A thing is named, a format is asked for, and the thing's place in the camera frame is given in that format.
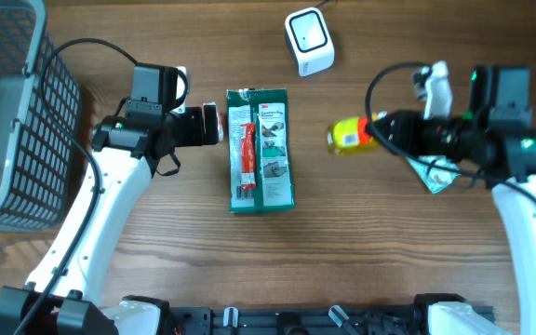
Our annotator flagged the red snack stick packet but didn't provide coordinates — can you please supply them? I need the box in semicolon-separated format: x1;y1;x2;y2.
240;123;256;190

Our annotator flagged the teal wet wipes pack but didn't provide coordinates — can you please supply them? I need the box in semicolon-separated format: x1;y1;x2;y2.
407;155;459;194

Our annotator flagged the green 3M gloves package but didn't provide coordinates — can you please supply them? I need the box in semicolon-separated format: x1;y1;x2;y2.
226;88;295;214

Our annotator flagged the yellow liquid soap bottle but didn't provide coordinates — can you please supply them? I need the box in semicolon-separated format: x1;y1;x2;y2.
326;116;380;156

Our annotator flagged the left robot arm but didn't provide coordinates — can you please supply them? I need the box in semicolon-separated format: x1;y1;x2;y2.
0;63;223;334

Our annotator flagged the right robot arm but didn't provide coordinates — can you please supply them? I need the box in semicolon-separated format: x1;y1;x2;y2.
365;61;536;334

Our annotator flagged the white barcode scanner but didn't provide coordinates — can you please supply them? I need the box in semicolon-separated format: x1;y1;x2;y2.
284;7;335;77

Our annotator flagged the grey plastic mesh basket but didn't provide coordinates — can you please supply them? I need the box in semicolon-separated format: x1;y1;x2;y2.
0;1;81;232

